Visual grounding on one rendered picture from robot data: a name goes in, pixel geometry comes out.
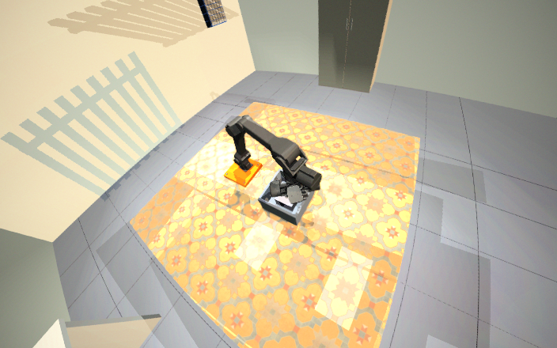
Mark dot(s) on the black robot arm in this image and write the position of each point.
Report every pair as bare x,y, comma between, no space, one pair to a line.
283,151

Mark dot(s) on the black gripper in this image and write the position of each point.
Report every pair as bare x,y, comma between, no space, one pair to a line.
277,189

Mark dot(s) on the white plate with hole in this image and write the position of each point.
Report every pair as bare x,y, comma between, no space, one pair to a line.
284,202

